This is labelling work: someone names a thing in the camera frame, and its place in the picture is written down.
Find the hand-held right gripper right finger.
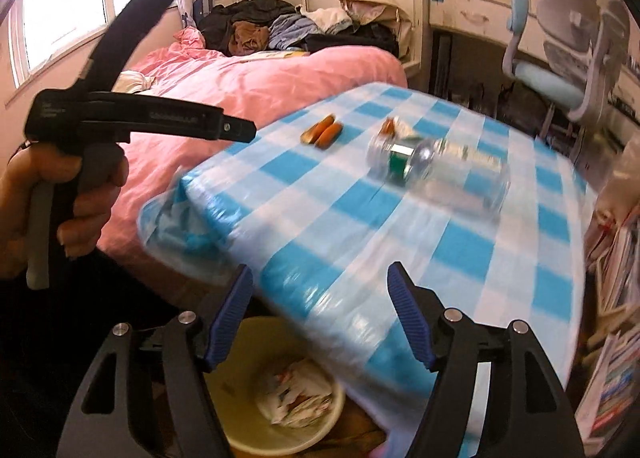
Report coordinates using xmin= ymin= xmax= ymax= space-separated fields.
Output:
xmin=387 ymin=261 xmax=586 ymax=458

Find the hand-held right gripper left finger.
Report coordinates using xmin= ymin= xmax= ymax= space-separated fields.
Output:
xmin=55 ymin=264 xmax=256 ymax=458

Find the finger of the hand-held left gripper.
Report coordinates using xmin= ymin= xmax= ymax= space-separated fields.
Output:
xmin=131 ymin=94 xmax=257 ymax=143

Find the cream trash bin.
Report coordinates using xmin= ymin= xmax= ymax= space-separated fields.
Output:
xmin=202 ymin=315 xmax=347 ymax=456

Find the clear plastic bottle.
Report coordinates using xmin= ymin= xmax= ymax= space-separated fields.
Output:
xmin=366 ymin=133 xmax=512 ymax=223

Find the small white tissue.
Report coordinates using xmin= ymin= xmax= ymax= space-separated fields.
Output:
xmin=391 ymin=118 xmax=421 ymax=141

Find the person's left hand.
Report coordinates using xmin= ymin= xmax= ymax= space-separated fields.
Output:
xmin=0 ymin=140 xmax=130 ymax=281

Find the pink blanket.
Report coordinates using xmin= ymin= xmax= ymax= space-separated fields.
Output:
xmin=95 ymin=40 xmax=408 ymax=299

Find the cream cloth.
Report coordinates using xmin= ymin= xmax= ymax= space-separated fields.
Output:
xmin=112 ymin=70 xmax=156 ymax=93

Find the brown garment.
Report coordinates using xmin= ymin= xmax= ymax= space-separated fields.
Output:
xmin=231 ymin=20 xmax=273 ymax=52

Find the yellow book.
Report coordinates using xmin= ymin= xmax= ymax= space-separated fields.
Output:
xmin=235 ymin=50 xmax=311 ymax=62

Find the blue printed cloth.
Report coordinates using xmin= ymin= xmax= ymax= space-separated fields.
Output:
xmin=182 ymin=0 xmax=215 ymax=33

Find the blue checked tablecloth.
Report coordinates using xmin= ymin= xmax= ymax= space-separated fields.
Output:
xmin=140 ymin=82 xmax=598 ymax=458

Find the window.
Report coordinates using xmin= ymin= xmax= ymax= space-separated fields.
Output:
xmin=0 ymin=0 xmax=186 ymax=103

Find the black clothes pile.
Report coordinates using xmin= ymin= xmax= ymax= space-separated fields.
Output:
xmin=200 ymin=0 xmax=301 ymax=56

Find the blue striped cloth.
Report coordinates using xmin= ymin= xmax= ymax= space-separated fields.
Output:
xmin=270 ymin=12 xmax=321 ymax=51

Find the white cloth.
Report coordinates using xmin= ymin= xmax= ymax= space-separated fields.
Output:
xmin=300 ymin=6 xmax=353 ymax=33

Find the black garment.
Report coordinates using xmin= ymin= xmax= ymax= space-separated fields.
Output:
xmin=305 ymin=22 xmax=401 ymax=58

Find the stack of notebooks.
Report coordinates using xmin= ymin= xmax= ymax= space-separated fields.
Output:
xmin=575 ymin=208 xmax=640 ymax=444

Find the blue grey office chair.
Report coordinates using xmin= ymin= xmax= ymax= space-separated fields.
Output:
xmin=501 ymin=0 xmax=632 ymax=139

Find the white desk with drawers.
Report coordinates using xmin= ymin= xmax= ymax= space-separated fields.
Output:
xmin=427 ymin=0 xmax=551 ymax=41

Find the black strap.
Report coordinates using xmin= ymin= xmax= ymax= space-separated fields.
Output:
xmin=86 ymin=0 xmax=179 ymax=93

